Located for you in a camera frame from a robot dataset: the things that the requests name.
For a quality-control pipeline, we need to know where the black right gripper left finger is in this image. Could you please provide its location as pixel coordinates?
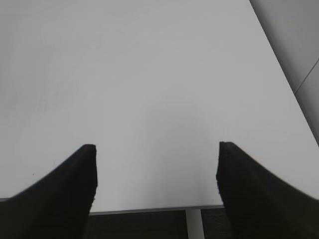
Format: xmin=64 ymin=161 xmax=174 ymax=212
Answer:
xmin=0 ymin=144 xmax=98 ymax=239

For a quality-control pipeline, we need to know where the white table leg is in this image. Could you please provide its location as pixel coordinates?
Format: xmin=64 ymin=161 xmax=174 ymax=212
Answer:
xmin=185 ymin=209 xmax=204 ymax=239

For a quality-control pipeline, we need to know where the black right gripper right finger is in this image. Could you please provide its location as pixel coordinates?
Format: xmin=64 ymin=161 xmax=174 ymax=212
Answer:
xmin=216 ymin=141 xmax=319 ymax=239

